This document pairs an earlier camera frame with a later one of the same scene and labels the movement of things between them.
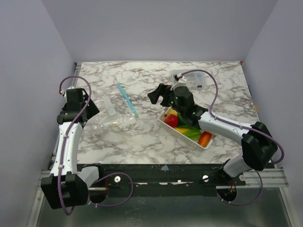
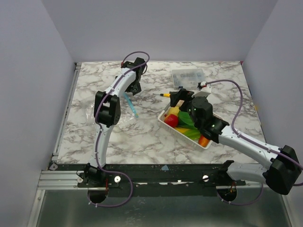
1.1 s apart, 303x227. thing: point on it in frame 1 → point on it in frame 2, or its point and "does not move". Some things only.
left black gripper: [93, 109] → [134, 90]
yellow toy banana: [182, 130] does not move
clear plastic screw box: [196, 78] does not move
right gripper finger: [166, 100] → [185, 106]
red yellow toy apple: [171, 119] does not move
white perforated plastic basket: [162, 120] does not move
